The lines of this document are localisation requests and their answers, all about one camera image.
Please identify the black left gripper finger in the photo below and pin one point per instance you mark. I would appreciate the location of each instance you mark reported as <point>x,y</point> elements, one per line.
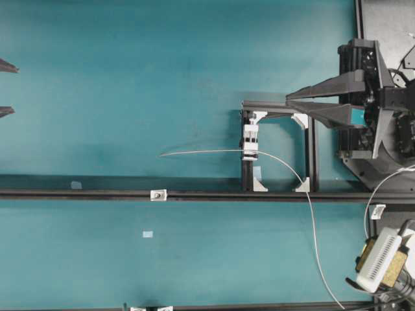
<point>6,110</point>
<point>8,67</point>

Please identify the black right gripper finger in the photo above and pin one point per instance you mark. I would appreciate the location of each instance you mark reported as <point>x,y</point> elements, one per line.
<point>331,115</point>
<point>350,82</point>

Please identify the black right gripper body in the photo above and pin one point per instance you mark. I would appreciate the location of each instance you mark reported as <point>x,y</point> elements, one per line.
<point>363,141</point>

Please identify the silver t-nut plate with hole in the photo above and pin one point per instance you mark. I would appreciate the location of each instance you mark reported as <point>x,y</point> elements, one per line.
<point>159,195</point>

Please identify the grey side table panel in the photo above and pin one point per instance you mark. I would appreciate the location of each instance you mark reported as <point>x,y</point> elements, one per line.
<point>391,23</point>

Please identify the white barcode label tag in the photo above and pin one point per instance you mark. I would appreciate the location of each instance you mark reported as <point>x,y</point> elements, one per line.
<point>378,211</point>

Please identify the white vented power adapter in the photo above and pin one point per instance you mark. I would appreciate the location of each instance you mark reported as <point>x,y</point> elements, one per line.
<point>386,264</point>

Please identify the pale tape piece on table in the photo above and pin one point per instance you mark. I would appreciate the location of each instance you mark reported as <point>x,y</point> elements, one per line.
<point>147,234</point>

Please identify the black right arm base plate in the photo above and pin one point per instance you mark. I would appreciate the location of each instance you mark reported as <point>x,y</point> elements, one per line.
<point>371,172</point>

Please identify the white corner bracket lower right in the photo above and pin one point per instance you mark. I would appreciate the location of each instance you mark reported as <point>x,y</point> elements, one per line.
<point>304,186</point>

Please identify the white corner bracket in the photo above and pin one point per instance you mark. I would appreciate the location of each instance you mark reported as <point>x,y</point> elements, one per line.
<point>304,186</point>
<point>258,186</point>

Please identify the black square extrusion frame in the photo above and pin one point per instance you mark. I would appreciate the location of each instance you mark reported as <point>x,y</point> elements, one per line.
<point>261,110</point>

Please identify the long black aluminium rail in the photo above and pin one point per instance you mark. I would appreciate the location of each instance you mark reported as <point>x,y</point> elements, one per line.
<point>189,195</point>

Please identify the white wire clamp block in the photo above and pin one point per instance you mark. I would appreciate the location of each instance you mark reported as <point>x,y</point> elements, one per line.
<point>249,140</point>

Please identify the white corner bracket lower left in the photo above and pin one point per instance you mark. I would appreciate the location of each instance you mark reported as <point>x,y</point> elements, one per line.
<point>258,186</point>

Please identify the bottom edge black rail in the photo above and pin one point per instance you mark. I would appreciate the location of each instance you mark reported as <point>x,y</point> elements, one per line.
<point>351,305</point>

